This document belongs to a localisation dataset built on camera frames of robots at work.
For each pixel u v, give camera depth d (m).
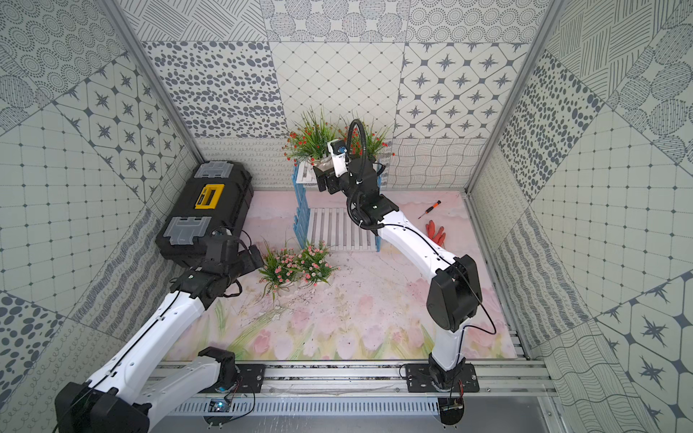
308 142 0.74
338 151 0.64
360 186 0.58
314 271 0.79
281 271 0.80
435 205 1.16
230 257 0.62
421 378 0.74
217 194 0.96
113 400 0.38
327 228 1.05
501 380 0.76
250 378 0.74
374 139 0.75
